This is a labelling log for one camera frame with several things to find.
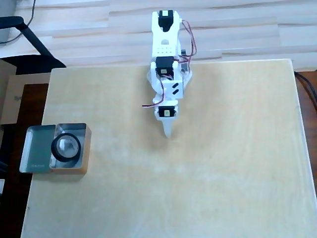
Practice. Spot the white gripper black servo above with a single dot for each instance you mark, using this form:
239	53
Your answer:
166	112

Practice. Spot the black tape roll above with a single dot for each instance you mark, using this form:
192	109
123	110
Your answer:
54	150

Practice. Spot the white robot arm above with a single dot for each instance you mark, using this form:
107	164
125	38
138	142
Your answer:
157	37

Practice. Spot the grey metal tin lid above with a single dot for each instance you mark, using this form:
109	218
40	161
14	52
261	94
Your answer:
37	148

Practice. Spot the dark brown desk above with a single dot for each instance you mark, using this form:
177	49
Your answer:
34	104

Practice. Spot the printed cardboard box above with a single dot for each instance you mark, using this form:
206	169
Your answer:
27	99

